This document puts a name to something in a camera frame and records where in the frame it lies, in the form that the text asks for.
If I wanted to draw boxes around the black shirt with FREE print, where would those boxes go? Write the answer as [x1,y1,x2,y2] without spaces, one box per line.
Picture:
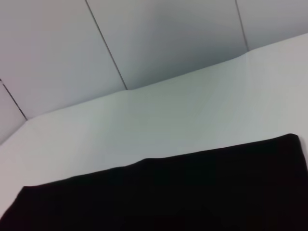
[0,133,308,231]

